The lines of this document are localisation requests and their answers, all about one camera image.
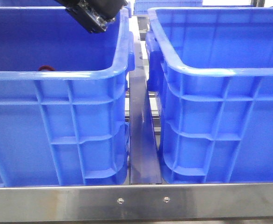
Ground rail screw left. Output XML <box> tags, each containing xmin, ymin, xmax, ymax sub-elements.
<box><xmin>117</xmin><ymin>198</ymin><xmax>124</xmax><ymax>204</ymax></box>

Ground blue crate far centre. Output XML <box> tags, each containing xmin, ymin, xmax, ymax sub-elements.
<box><xmin>134</xmin><ymin>0</ymin><xmax>203</xmax><ymax>15</ymax></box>

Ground blue plastic bin left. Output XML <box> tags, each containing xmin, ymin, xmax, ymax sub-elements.
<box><xmin>0</xmin><ymin>7</ymin><xmax>135</xmax><ymax>188</ymax></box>

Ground rail screw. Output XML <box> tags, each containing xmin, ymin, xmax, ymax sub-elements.
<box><xmin>163</xmin><ymin>196</ymin><xmax>171</xmax><ymax>203</ymax></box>
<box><xmin>117</xmin><ymin>198</ymin><xmax>124</xmax><ymax>204</ymax></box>

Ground blue plastic bin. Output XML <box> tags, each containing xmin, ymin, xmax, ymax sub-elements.
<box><xmin>0</xmin><ymin>7</ymin><xmax>135</xmax><ymax>188</ymax></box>
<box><xmin>146</xmin><ymin>7</ymin><xmax>273</xmax><ymax>184</ymax></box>

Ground rail screw right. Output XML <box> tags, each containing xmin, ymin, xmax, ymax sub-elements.
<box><xmin>163</xmin><ymin>196</ymin><xmax>171</xmax><ymax>203</ymax></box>

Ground steel front rail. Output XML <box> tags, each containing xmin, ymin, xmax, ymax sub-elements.
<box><xmin>0</xmin><ymin>183</ymin><xmax>273</xmax><ymax>223</ymax></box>

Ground red mushroom push button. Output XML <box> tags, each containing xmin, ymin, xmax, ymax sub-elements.
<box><xmin>38</xmin><ymin>65</ymin><xmax>55</xmax><ymax>71</ymax></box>

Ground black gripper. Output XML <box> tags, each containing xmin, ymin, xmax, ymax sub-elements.
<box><xmin>57</xmin><ymin>0</ymin><xmax>128</xmax><ymax>34</ymax></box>

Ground blue plastic bin right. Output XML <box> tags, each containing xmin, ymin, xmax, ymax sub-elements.
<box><xmin>146</xmin><ymin>7</ymin><xmax>273</xmax><ymax>184</ymax></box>

